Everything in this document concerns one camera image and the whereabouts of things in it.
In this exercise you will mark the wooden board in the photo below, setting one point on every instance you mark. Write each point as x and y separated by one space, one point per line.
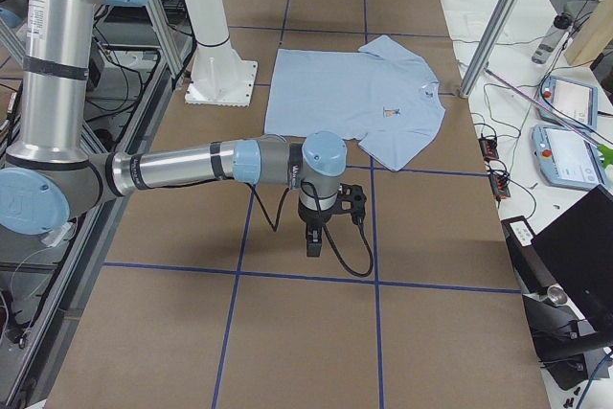
593 36

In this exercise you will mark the lower blue teach pendant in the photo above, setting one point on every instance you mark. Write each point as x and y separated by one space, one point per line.
566 160

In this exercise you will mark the white pedestal column base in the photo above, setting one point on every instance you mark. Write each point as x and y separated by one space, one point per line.
219 76

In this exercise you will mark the blue teach pendant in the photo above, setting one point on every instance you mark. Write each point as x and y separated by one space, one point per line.
572 98
566 160

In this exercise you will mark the upper orange circuit board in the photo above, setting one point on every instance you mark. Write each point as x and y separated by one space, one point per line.
488 147

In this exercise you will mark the black laptop monitor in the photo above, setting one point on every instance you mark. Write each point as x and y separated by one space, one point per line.
577 250

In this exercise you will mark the upper blue teach pendant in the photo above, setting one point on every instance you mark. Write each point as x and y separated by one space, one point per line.
572 98

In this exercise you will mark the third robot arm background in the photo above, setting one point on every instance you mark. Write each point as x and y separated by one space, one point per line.
14 12

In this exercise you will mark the aluminium frame post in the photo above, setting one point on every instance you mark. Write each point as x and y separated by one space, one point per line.
500 15

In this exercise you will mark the orange circuit board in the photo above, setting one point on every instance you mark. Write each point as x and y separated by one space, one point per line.
488 147
499 182

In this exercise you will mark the lower orange circuit board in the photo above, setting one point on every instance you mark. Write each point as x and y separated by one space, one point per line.
499 182

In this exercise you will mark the black box white label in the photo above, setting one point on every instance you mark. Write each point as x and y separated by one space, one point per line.
533 273

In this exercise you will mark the grabber stick green handle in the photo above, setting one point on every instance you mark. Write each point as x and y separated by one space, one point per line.
605 149

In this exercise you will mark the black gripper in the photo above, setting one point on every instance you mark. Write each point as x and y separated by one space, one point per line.
312 217

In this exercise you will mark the light blue t-shirt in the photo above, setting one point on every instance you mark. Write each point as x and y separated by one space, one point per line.
383 96

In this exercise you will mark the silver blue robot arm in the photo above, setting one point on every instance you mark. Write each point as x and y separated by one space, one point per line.
49 179

